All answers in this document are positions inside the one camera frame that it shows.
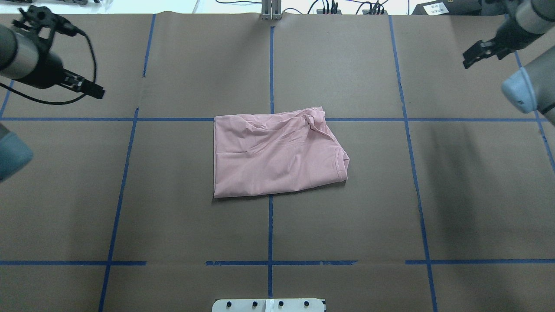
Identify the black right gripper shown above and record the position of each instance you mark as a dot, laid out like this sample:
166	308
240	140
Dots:
508	33

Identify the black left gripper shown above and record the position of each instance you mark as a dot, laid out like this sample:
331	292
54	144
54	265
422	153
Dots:
48	70

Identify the pink Snoopy t-shirt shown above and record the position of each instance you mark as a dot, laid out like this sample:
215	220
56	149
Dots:
259	154

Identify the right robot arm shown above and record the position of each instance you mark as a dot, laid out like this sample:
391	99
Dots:
531	87

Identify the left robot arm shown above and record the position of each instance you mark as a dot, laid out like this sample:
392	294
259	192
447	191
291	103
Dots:
27	58

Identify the black box with label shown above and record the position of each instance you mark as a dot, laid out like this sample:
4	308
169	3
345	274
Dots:
448	7

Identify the aluminium frame post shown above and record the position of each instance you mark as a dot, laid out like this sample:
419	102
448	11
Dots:
271	10

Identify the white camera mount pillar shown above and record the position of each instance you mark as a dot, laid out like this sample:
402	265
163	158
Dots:
270	305

